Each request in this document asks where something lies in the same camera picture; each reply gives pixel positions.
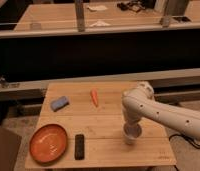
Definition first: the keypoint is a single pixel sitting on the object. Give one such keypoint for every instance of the black objects pile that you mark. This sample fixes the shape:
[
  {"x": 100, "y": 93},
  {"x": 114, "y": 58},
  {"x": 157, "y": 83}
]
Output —
[{"x": 134, "y": 5}]

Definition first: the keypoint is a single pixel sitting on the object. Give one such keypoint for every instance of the metal post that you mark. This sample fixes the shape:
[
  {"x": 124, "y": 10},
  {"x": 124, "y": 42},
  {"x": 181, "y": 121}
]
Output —
[
  {"x": 174, "y": 9},
  {"x": 80, "y": 15}
]

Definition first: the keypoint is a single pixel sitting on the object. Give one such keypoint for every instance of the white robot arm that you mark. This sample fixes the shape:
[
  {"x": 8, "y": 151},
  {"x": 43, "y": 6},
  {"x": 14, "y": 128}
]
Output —
[{"x": 139, "y": 102}]

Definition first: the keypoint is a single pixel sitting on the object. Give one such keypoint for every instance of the white ceramic cup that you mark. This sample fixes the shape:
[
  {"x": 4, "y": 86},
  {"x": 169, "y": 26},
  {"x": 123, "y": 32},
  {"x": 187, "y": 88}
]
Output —
[{"x": 129, "y": 139}]

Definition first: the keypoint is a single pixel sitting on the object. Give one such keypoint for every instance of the white paper far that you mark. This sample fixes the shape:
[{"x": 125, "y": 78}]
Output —
[{"x": 97, "y": 8}]

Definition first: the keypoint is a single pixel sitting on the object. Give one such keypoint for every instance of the white paper near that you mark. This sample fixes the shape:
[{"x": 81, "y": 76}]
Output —
[{"x": 99, "y": 23}]

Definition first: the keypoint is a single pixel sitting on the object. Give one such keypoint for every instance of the black rectangular block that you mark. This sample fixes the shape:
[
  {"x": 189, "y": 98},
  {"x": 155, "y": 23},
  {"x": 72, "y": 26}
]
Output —
[{"x": 79, "y": 147}]

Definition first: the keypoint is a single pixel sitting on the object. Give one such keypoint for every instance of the metal post right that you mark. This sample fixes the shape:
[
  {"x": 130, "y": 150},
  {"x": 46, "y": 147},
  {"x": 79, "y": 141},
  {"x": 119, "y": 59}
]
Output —
[{"x": 174, "y": 9}]

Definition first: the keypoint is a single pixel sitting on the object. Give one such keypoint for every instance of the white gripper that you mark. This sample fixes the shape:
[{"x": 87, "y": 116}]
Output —
[{"x": 132, "y": 130}]

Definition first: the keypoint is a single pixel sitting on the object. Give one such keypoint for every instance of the orange plate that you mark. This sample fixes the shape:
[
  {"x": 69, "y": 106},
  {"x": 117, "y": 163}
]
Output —
[{"x": 48, "y": 143}]

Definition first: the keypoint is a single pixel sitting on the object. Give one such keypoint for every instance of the white paper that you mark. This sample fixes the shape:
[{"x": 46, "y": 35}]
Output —
[
  {"x": 99, "y": 23},
  {"x": 97, "y": 8}
]

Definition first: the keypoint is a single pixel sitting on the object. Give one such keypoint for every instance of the metal post left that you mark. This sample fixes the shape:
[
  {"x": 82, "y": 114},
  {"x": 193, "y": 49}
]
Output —
[{"x": 80, "y": 15}]

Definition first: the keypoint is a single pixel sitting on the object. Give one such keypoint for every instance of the metal clamp bracket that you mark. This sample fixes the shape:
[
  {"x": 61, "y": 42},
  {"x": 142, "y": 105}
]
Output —
[{"x": 5, "y": 84}]

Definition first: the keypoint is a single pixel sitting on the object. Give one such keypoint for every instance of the orange carrot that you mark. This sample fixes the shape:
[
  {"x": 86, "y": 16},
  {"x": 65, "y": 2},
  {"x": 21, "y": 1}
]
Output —
[{"x": 94, "y": 97}]

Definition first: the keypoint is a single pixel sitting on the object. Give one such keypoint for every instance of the blue sponge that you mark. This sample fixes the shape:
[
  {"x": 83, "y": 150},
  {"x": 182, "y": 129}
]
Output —
[{"x": 59, "y": 103}]

